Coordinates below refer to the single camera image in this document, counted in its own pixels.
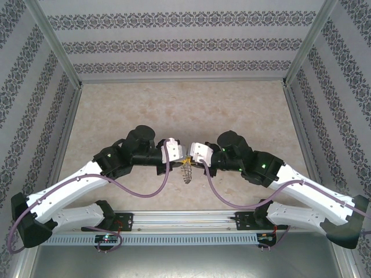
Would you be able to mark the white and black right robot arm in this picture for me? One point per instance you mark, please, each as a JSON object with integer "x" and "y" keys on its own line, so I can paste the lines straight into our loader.
{"x": 313, "y": 191}

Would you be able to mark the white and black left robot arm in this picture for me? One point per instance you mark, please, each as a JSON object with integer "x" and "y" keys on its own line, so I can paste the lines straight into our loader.
{"x": 66, "y": 188}

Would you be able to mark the small controller board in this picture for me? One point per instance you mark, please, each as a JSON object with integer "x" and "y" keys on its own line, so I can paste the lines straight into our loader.
{"x": 266, "y": 237}

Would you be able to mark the controller board with green light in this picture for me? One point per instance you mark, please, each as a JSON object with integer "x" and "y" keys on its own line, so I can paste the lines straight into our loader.
{"x": 107, "y": 238}

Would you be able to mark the grey metal base panel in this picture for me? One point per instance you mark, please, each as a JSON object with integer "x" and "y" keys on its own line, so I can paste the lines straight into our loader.
{"x": 185, "y": 263}

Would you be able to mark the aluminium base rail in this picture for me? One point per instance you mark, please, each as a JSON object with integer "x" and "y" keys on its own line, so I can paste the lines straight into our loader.
{"x": 185, "y": 220}

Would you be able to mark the aluminium frame side bar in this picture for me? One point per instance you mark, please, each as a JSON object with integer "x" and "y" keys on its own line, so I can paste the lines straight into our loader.
{"x": 303, "y": 139}
{"x": 65, "y": 139}

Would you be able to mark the aluminium frame cross bar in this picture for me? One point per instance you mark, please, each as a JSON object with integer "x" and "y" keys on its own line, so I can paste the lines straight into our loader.
{"x": 182, "y": 80}

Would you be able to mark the aluminium frame post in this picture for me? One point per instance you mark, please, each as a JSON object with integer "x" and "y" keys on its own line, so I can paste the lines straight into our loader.
{"x": 310, "y": 43}
{"x": 55, "y": 49}

